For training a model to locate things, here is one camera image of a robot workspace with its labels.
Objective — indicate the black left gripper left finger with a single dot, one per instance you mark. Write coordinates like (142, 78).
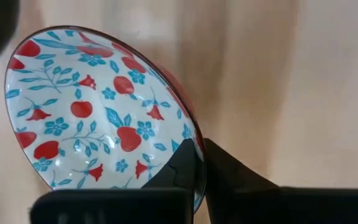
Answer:
(172, 186)

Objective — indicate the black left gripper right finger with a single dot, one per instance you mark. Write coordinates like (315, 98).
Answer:
(228, 186)

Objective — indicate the red floral bowl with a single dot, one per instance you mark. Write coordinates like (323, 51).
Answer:
(98, 99)

